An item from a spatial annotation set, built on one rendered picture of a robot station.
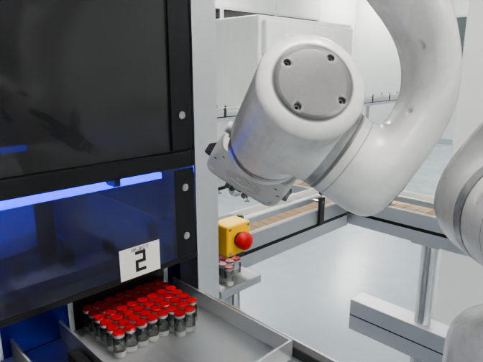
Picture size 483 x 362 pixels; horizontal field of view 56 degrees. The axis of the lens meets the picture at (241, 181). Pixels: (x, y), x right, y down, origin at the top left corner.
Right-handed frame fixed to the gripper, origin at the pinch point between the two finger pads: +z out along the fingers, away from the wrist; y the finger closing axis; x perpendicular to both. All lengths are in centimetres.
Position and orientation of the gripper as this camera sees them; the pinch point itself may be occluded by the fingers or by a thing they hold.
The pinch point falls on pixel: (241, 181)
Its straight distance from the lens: 62.8
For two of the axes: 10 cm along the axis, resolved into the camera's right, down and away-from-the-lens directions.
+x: 5.0, -8.2, 2.8
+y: 8.5, 5.2, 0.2
